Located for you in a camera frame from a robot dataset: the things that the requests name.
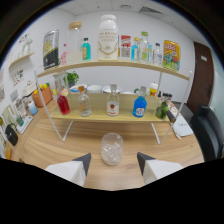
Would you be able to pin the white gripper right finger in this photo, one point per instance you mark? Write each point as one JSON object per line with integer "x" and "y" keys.
{"x": 156, "y": 168}

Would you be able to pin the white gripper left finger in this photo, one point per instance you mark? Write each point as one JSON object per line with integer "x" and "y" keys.
{"x": 71, "y": 170}

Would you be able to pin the small red liquid bottle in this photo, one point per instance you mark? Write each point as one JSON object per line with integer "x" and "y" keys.
{"x": 63, "y": 106}

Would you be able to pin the clear bottle with orange cap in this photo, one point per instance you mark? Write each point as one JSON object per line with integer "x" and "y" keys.
{"x": 84, "y": 106}

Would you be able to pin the clear bottle with green cap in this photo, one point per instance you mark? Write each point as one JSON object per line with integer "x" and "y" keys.
{"x": 144, "y": 50}

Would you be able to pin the small green cup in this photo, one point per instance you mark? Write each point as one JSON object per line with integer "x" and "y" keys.
{"x": 20, "y": 120}

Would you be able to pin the yellow cup with red lid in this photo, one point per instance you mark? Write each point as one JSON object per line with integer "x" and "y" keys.
{"x": 153, "y": 89}

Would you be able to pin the white booklet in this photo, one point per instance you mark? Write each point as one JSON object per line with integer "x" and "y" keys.
{"x": 183, "y": 128}

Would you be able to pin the dark brown cylinder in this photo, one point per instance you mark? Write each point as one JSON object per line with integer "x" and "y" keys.
{"x": 171, "y": 116}

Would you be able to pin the glass jar with limes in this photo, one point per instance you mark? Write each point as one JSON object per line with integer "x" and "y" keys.
{"x": 161, "y": 110}

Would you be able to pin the orange patterned magazine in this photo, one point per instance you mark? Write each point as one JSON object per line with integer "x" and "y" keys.
{"x": 173, "y": 108}

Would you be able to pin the black sofa chair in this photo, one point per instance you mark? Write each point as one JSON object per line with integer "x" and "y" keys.
{"x": 208, "y": 131}

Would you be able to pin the two-tier wooden shelf rack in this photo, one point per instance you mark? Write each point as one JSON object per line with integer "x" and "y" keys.
{"x": 100, "y": 113}

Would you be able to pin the blue liquid bottle white label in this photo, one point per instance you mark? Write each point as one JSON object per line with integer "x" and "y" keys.
{"x": 139, "y": 106}

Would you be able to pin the white kitchen scale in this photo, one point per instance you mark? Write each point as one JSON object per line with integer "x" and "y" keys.
{"x": 26, "y": 125}

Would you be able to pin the black kettle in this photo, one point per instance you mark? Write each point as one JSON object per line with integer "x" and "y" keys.
{"x": 11, "y": 136}

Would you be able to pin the clear bottle with red label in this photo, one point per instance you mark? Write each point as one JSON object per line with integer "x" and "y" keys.
{"x": 113, "y": 106}

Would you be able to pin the orange storage basket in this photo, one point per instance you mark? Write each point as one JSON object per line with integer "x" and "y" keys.
{"x": 42, "y": 97}

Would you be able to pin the green and white mug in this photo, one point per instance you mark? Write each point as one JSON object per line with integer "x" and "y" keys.
{"x": 137, "y": 90}

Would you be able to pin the blue rimmed noodle bowl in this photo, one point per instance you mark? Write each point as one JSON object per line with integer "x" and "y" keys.
{"x": 77, "y": 89}

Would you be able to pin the white paper bowl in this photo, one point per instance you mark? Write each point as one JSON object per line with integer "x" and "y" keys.
{"x": 94, "y": 89}

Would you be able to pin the yellow toy fruit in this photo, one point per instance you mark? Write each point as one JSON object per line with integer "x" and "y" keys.
{"x": 43, "y": 86}

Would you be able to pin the red patterned bowl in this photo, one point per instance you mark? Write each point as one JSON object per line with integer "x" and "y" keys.
{"x": 108, "y": 89}

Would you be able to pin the green potted plant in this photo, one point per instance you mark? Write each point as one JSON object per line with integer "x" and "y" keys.
{"x": 71, "y": 78}

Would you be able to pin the clear bottle with blue cap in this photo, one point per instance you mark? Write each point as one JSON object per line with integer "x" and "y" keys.
{"x": 157, "y": 56}

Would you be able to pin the small pink bottle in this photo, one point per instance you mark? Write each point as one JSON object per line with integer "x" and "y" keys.
{"x": 63, "y": 56}

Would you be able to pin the white door sign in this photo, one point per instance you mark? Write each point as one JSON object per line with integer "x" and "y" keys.
{"x": 203, "y": 58}

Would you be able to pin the black and white printed sheet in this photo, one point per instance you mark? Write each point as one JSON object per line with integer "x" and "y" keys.
{"x": 125, "y": 52}

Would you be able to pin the small teal bottle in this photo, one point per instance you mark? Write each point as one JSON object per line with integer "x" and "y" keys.
{"x": 86, "y": 50}

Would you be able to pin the black and yellow tall can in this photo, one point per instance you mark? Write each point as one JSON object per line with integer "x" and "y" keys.
{"x": 51, "y": 50}

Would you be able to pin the glass jar with wooden lid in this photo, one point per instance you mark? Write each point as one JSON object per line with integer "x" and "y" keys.
{"x": 74, "y": 46}

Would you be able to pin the large white milk bottle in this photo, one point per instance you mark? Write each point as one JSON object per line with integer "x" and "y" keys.
{"x": 107, "y": 38}

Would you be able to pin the large ceiling vent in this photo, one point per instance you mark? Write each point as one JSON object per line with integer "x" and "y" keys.
{"x": 150, "y": 10}

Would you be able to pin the small ceiling vent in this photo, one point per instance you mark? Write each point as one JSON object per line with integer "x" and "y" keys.
{"x": 125, "y": 6}

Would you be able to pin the photo collage on wall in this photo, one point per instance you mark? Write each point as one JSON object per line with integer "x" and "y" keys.
{"x": 18, "y": 77}

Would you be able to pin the wooden wall shelf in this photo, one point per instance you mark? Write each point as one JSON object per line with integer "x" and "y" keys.
{"x": 21, "y": 60}

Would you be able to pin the red wall poster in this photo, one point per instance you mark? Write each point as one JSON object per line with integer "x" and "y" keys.
{"x": 125, "y": 40}

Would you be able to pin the colourful wall stickers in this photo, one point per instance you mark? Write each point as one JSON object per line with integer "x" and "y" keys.
{"x": 24, "y": 38}

